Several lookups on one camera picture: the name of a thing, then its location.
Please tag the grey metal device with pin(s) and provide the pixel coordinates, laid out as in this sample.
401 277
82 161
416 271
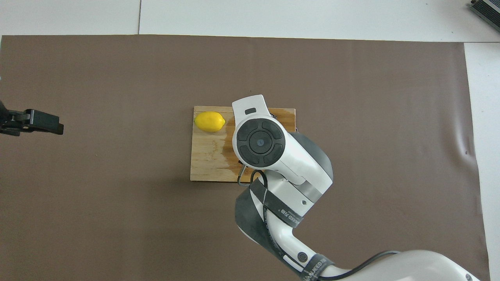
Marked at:
488 9

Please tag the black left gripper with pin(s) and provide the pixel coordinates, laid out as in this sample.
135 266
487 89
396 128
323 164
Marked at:
11 123

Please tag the brown table mat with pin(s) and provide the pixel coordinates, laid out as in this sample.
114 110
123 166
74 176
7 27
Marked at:
117 234

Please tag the yellow lemon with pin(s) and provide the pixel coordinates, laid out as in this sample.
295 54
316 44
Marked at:
209 121

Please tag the wooden cutting board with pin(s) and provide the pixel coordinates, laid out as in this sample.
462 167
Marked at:
207 164

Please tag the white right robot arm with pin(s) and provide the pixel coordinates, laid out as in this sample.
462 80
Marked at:
273 156

